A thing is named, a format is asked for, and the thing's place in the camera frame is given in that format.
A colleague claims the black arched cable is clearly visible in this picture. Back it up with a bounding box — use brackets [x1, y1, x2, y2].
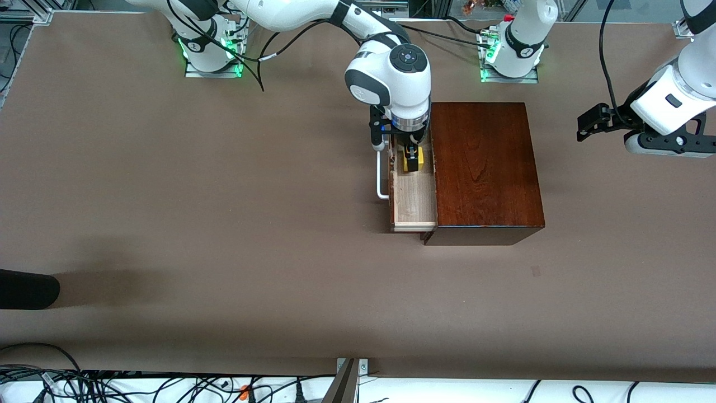
[0, 343, 84, 384]

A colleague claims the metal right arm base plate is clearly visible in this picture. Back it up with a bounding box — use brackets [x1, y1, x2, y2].
[185, 17, 245, 78]

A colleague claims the brown paper table cover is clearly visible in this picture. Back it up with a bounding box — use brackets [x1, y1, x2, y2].
[0, 11, 716, 385]

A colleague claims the dark wooden cabinet box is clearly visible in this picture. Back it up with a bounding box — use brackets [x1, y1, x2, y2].
[423, 102, 547, 246]

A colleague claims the long black table cable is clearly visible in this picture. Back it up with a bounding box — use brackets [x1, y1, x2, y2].
[400, 25, 486, 48]

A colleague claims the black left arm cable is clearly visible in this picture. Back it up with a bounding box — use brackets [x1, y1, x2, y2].
[599, 0, 630, 116]

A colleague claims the yellow block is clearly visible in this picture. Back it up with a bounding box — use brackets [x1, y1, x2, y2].
[402, 147, 425, 174]

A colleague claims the dark metal post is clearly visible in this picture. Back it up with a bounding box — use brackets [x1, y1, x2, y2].
[322, 358, 359, 403]

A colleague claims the tangled black cable bundle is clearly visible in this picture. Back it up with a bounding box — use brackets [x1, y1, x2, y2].
[0, 364, 336, 403]

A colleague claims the white power strip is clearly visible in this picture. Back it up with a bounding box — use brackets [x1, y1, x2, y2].
[366, 0, 408, 18]

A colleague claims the small metal edge bracket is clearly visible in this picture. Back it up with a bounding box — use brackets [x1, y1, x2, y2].
[337, 358, 369, 377]

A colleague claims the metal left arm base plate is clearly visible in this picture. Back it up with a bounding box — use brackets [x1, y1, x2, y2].
[477, 28, 539, 84]

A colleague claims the wooden drawer with white handle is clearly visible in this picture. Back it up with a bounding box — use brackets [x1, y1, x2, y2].
[376, 140, 439, 233]

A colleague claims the black cylindrical object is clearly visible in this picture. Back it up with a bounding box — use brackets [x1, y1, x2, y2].
[0, 269, 61, 311]

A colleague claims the short curved black table cable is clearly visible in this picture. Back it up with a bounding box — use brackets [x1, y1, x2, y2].
[445, 16, 488, 35]

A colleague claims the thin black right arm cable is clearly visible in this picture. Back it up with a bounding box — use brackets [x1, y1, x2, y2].
[241, 28, 266, 93]

